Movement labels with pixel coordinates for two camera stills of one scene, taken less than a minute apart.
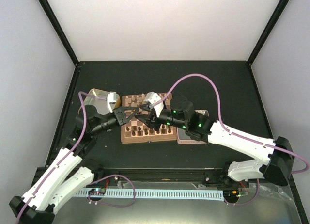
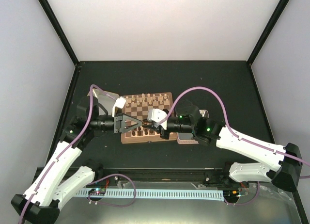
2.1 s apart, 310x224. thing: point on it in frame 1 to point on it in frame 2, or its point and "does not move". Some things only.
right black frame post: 276,14 does not move
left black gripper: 119,114 to 120,128
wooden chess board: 139,129 does not move
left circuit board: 97,191 does not move
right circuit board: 228,194 does not move
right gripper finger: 146,107 to 149,120
